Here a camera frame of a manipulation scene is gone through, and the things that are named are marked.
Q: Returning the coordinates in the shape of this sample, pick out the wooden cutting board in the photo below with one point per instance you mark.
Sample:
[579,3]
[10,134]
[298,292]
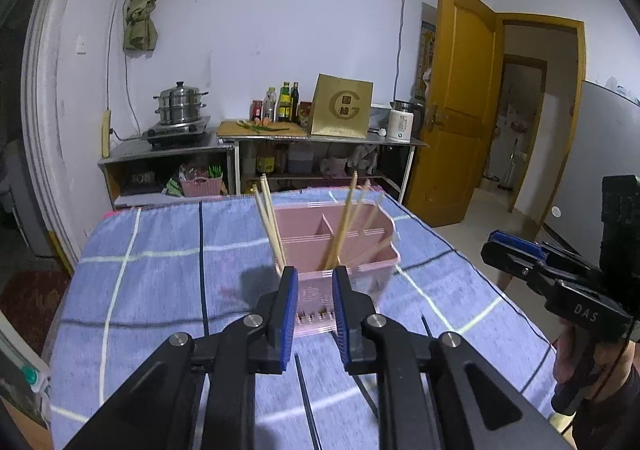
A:
[260,129]

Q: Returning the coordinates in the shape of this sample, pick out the white electric kettle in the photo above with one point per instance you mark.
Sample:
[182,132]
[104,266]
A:
[402,123]

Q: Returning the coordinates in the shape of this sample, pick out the dark red rug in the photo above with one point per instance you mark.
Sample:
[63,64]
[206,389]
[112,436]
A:
[30,300]

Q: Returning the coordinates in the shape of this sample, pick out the steel counter table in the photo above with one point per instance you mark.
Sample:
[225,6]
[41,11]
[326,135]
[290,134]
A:
[135,155]

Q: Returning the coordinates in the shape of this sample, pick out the steel steamer pot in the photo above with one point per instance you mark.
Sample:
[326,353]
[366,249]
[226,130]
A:
[180,105]

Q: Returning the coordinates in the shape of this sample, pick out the blue plaid blanket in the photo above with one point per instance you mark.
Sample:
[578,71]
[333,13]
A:
[150,280]

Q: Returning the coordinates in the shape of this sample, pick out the small pink storage basket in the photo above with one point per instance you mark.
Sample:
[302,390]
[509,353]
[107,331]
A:
[201,186]

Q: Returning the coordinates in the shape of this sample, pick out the yellow door frame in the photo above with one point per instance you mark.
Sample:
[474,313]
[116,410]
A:
[575,105]

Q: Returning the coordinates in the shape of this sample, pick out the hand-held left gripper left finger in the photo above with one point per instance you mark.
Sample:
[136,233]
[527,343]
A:
[289,315]

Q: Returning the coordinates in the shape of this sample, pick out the red-lidded sauce jar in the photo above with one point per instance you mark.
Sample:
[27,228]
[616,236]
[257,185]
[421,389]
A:
[305,113]

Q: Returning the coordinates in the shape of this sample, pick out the black chopstick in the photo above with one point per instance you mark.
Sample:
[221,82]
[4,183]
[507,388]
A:
[426,325]
[365,392]
[305,395]

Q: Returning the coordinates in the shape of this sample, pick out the steel shelf table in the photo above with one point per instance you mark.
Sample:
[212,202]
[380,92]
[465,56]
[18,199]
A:
[330,143]

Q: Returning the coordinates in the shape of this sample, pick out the grey panel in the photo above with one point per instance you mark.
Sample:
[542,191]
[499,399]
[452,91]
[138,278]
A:
[590,140]

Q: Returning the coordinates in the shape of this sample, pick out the red jar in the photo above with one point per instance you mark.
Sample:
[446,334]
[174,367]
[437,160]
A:
[257,110]

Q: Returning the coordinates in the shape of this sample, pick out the pink cup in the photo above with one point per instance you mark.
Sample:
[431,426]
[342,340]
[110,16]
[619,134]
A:
[337,165]

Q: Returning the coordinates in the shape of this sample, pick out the gold cardboard box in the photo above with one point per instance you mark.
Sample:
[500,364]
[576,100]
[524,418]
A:
[342,105]

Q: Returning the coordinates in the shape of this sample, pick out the black gas stove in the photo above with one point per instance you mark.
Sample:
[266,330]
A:
[177,133]

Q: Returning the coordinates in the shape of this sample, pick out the beige power strip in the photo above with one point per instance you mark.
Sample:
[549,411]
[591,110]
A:
[106,130]

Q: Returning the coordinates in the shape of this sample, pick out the grey plastic container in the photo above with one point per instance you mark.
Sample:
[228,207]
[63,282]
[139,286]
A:
[300,160]

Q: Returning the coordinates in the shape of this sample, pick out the yellow wooden door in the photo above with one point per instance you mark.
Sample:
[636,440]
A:
[460,105]

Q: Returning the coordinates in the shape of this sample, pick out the pink plastic utensil basket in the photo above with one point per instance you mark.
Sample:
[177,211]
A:
[305,235]

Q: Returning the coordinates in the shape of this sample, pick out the clear plastic bottle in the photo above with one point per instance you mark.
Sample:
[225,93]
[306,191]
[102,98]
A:
[270,105]

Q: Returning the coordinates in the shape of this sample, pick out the person's right hand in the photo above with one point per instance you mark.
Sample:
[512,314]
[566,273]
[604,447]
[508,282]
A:
[567,355]

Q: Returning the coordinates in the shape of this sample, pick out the yellow oil bottle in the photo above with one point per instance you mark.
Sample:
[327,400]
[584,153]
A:
[284,103]

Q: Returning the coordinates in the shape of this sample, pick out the person's right forearm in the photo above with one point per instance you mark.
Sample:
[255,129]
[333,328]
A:
[622,390]

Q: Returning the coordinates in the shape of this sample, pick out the white wall switch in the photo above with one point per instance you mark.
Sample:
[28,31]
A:
[80,45]

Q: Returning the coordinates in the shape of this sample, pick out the dark sauce bottle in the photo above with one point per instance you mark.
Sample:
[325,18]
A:
[295,100]

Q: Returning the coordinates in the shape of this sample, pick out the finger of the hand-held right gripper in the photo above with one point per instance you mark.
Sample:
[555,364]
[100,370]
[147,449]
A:
[515,255]
[570,265]

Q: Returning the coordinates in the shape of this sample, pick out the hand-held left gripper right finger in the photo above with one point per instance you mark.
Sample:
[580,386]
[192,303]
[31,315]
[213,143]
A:
[341,315]

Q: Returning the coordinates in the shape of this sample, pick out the white mop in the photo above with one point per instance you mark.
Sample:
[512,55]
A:
[511,170]

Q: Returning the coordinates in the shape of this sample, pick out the green onion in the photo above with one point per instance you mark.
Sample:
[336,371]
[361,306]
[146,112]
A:
[267,127]

